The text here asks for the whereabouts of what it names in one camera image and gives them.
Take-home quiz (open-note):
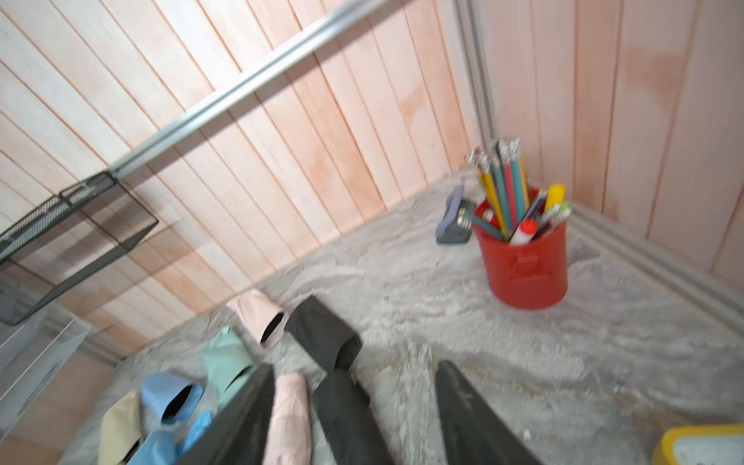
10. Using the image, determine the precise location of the white wire shelf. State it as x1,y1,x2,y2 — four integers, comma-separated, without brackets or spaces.
1,309,92,439

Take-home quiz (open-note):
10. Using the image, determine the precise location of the black mesh basket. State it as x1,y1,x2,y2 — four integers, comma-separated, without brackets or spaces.
1,172,159,327

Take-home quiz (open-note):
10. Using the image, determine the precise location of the mint green umbrella sleeve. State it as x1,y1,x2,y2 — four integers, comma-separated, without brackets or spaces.
199,325,254,408

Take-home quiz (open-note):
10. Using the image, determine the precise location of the yellow alarm clock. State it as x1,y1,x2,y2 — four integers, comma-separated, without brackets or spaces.
651,424,743,465

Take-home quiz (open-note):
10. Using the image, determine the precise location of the small pink umbrella sleeve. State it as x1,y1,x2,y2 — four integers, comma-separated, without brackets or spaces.
227,289,289,350

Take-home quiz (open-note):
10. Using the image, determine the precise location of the blue umbrella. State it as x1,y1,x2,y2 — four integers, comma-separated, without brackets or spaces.
127,411,215,465

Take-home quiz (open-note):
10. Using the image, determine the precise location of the black umbrella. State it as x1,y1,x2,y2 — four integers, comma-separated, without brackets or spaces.
311,369,394,464

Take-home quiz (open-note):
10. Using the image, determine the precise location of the small pink umbrella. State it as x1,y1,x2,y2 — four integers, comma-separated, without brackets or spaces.
263,372,312,465

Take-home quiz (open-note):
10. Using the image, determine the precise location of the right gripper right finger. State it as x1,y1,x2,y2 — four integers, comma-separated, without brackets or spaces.
435,360,540,465

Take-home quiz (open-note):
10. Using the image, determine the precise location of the black umbrella sleeve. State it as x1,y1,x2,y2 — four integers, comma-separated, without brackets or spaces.
286,296,362,372

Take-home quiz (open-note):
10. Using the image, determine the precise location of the blue umbrella sleeve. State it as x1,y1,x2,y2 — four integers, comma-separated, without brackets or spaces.
141,372,205,424

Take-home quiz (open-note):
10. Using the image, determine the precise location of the beige umbrella sleeve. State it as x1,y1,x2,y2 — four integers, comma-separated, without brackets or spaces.
98,391,143,465

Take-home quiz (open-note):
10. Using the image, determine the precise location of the red pencil cup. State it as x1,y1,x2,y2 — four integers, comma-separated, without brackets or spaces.
455,136,574,312

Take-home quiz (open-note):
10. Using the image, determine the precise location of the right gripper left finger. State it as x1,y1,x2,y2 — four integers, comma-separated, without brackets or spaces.
176,363,275,465

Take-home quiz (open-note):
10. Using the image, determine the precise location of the grey stapler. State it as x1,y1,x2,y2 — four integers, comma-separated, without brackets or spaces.
435,183,477,245

